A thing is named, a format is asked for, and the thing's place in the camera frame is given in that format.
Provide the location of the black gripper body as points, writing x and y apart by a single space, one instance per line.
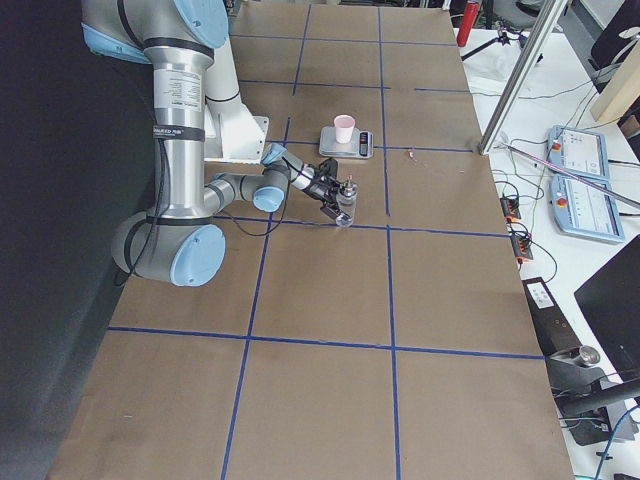
316 190

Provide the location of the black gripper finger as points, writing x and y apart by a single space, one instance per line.
335 213
342 187

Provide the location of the clear glass sauce bottle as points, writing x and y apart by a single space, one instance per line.
347 202

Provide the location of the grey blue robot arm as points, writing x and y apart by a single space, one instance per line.
176 240

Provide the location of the silver digital kitchen scale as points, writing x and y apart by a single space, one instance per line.
360 146

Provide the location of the orange black connector block far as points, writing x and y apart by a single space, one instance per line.
510 209

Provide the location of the orange black connector block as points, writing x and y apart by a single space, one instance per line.
521 246
510 209

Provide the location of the orange black connector block near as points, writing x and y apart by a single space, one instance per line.
521 246

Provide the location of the red cylinder tube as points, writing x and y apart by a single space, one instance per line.
468 20

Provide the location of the black tripod rod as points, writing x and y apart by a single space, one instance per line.
505 36

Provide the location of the blue teach pendant near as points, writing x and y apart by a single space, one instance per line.
582 211

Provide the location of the blue teach pendant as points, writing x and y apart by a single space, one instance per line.
583 152
582 211

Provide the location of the blue teach pendant far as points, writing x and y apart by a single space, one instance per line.
583 152

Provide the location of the black box white label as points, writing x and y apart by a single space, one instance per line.
553 330

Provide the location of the black computer monitor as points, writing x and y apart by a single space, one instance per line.
609 302

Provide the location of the wooden plank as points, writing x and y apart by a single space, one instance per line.
623 89

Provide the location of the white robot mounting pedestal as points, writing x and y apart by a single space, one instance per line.
232 133

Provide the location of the aluminium frame post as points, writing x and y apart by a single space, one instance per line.
543 27

